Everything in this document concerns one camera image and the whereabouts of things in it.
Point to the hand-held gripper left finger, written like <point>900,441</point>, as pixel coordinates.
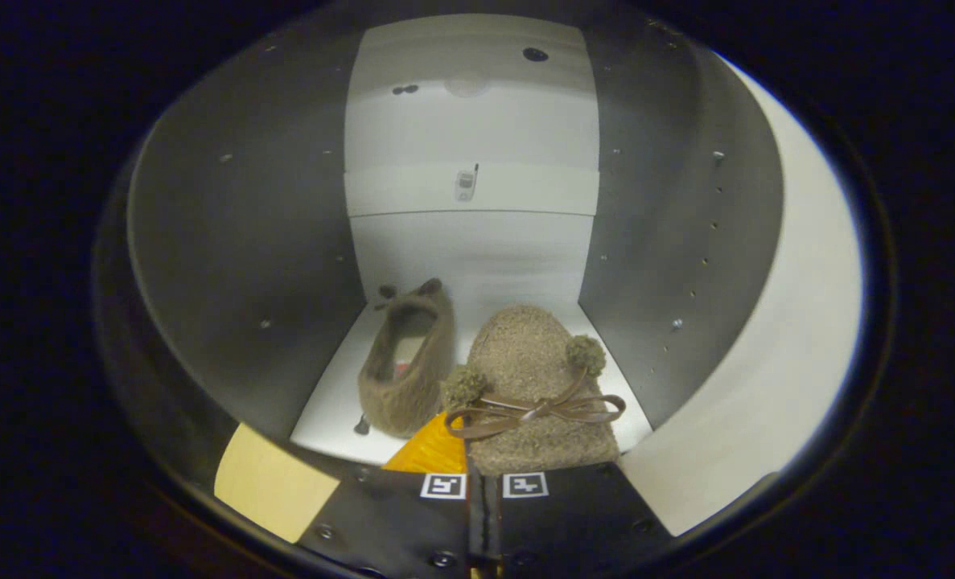
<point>397,523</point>

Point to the brown fuzzy shoe with bow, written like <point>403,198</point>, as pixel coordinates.
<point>413,394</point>
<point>541,362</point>

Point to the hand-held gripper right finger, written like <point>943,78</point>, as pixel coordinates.
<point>574,519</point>

